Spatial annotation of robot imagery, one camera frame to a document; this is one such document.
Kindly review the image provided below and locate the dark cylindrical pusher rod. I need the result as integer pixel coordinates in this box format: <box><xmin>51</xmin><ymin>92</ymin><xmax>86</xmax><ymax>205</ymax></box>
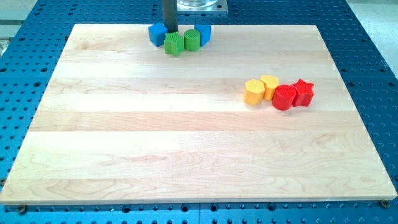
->
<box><xmin>162</xmin><ymin>0</ymin><xmax>178</xmax><ymax>33</ymax></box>

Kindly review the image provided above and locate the brass board screw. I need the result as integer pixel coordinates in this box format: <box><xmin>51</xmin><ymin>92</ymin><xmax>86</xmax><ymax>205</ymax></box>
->
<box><xmin>16</xmin><ymin>205</ymin><xmax>27</xmax><ymax>215</ymax></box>
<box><xmin>379</xmin><ymin>200</ymin><xmax>390</xmax><ymax>208</ymax></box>

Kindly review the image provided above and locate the red cylinder block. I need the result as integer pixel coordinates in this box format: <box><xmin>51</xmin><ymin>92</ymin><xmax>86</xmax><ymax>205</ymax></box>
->
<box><xmin>272</xmin><ymin>85</ymin><xmax>297</xmax><ymax>111</ymax></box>

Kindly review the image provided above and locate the blue cube block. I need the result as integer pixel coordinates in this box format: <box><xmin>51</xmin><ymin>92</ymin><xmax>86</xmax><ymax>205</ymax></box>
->
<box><xmin>148</xmin><ymin>23</ymin><xmax>168</xmax><ymax>47</ymax></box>

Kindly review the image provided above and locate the yellow hexagon block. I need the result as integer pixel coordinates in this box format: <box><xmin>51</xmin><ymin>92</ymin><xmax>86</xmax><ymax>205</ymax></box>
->
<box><xmin>244</xmin><ymin>79</ymin><xmax>265</xmax><ymax>105</ymax></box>

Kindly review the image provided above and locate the green star block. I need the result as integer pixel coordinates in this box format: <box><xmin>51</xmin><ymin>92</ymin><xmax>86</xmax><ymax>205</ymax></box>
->
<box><xmin>164</xmin><ymin>32</ymin><xmax>185</xmax><ymax>56</ymax></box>

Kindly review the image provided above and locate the left brass board screw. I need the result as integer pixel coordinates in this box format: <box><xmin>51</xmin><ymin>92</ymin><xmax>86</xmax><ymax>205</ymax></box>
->
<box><xmin>16</xmin><ymin>205</ymin><xmax>27</xmax><ymax>215</ymax></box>

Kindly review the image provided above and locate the light wooden board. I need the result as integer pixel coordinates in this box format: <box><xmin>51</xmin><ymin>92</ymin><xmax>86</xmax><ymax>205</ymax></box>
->
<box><xmin>1</xmin><ymin>24</ymin><xmax>397</xmax><ymax>205</ymax></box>

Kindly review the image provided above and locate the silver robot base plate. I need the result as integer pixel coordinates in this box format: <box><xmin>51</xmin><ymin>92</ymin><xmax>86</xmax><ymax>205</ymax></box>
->
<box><xmin>177</xmin><ymin>0</ymin><xmax>228</xmax><ymax>14</ymax></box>

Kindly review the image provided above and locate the right brass board screw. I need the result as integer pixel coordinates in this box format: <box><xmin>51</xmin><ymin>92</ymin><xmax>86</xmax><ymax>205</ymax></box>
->
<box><xmin>379</xmin><ymin>200</ymin><xmax>390</xmax><ymax>208</ymax></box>

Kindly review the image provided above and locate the green cylinder block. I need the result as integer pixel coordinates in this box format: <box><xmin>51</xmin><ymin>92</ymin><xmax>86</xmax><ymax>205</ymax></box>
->
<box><xmin>184</xmin><ymin>29</ymin><xmax>201</xmax><ymax>52</ymax></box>

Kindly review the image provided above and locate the blue angular block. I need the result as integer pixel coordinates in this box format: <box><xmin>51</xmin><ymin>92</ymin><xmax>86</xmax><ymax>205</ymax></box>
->
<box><xmin>194</xmin><ymin>24</ymin><xmax>211</xmax><ymax>47</ymax></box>

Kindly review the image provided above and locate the yellow rounded block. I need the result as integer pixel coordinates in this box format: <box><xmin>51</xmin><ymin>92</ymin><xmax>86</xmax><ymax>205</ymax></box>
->
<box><xmin>260</xmin><ymin>75</ymin><xmax>279</xmax><ymax>101</ymax></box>

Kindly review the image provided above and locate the red star block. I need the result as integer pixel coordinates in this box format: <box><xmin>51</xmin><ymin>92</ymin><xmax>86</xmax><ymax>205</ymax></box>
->
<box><xmin>291</xmin><ymin>79</ymin><xmax>314</xmax><ymax>107</ymax></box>

